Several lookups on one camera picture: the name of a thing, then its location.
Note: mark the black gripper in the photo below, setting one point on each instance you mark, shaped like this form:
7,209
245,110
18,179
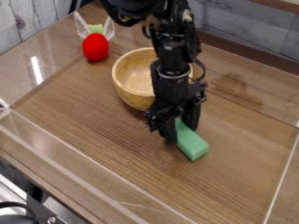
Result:
179,95

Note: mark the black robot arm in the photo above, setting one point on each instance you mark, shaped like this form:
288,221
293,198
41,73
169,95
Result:
167,20

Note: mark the red toy strawberry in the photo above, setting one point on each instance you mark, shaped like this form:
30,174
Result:
95,43

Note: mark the green rectangular block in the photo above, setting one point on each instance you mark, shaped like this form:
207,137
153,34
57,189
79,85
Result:
191,144

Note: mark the clear acrylic tray wall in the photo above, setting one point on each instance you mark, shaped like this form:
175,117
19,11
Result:
82,143

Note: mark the black metal table bracket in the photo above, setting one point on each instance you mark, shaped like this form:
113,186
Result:
23,208

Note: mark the light wooden bowl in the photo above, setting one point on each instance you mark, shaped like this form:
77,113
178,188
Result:
131,77

